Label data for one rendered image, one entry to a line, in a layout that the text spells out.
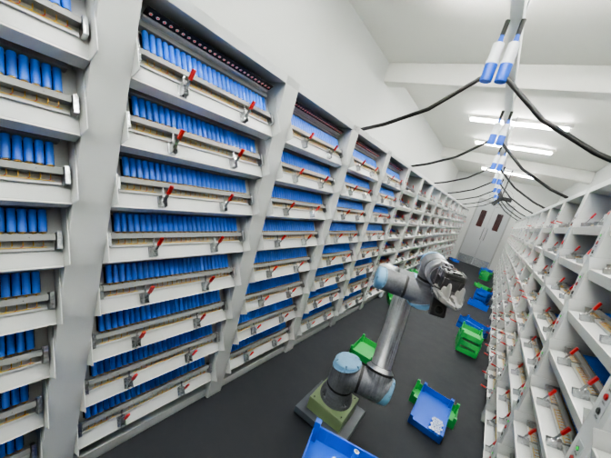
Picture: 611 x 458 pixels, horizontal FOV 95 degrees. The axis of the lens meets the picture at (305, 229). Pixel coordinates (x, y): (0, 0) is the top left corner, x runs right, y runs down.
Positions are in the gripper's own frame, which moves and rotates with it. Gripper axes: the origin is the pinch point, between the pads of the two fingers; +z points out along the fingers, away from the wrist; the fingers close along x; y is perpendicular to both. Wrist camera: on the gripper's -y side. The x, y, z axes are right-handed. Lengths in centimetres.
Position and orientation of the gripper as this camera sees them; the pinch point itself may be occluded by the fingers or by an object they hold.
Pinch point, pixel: (453, 308)
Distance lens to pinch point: 88.8
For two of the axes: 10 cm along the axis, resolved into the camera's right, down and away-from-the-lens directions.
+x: 9.4, 3.0, -1.9
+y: 2.5, -9.3, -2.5
